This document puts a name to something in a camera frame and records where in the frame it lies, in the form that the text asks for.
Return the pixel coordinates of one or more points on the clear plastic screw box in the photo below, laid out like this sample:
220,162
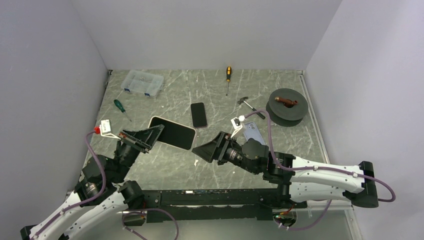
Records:
143,83

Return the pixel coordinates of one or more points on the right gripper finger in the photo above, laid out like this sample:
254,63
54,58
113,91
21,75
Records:
208,152
217,143

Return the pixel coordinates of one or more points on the orange black screwdriver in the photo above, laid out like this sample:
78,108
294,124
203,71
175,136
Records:
228,78

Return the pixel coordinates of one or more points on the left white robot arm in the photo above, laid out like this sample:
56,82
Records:
102,189

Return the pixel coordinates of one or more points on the black filament spool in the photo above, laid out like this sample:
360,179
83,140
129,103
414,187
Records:
287,117

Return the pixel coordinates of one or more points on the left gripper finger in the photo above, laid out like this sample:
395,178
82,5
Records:
132,134
145,140

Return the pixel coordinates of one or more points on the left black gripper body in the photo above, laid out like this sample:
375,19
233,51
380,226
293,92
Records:
129,151

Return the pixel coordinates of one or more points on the brown red tool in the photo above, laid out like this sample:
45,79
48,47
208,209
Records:
286,102

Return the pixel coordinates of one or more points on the green handled screwdriver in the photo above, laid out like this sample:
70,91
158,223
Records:
119,105

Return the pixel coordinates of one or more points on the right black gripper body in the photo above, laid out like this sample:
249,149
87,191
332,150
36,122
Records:
232,153

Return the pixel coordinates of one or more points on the black base frame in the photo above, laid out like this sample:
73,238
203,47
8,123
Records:
213,204

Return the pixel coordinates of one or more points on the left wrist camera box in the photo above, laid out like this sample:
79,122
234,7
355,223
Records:
104,128

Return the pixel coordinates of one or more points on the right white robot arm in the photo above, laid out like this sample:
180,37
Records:
298,179

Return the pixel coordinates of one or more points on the small black handled hammer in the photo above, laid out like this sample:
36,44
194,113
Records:
243,100

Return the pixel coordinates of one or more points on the purple phone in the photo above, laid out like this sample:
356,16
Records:
198,115

